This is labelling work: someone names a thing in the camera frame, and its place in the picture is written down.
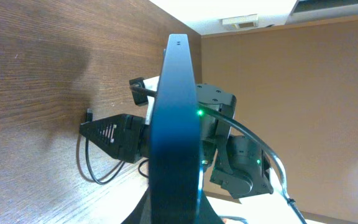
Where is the black USB charging cable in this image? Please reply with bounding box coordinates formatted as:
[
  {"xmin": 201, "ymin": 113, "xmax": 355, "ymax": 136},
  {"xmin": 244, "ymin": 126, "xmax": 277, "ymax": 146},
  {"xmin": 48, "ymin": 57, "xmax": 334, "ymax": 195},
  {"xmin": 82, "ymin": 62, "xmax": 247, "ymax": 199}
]
[{"xmin": 84, "ymin": 108, "xmax": 150, "ymax": 185}]

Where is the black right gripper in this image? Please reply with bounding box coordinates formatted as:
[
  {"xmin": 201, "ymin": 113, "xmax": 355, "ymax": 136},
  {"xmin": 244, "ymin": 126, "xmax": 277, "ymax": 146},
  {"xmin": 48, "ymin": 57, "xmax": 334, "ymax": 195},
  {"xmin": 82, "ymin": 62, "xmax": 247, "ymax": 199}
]
[{"xmin": 80, "ymin": 114, "xmax": 150, "ymax": 163}]

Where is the blue Samsung smartphone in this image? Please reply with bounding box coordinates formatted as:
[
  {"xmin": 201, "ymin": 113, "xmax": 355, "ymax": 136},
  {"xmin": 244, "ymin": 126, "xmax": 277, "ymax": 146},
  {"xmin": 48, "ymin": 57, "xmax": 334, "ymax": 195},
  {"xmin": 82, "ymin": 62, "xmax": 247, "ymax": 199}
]
[{"xmin": 149, "ymin": 34, "xmax": 201, "ymax": 223}]

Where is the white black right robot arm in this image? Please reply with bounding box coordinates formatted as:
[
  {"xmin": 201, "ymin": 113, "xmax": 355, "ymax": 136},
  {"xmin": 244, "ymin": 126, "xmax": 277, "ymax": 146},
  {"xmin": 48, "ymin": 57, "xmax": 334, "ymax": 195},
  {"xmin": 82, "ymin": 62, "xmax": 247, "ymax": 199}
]
[{"xmin": 80, "ymin": 82, "xmax": 284, "ymax": 223}]

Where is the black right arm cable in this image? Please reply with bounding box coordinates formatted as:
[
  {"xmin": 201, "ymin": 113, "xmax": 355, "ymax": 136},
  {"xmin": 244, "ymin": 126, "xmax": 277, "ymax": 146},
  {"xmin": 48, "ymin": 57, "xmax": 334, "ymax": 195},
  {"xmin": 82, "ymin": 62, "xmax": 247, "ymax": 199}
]
[{"xmin": 130, "ymin": 84, "xmax": 307, "ymax": 224}]

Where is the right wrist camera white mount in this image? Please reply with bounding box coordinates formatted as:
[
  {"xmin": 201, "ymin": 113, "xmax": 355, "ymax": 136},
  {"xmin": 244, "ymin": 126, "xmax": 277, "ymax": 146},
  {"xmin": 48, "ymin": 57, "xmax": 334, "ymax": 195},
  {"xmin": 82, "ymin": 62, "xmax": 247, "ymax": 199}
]
[{"xmin": 129, "ymin": 76, "xmax": 160, "ymax": 124}]

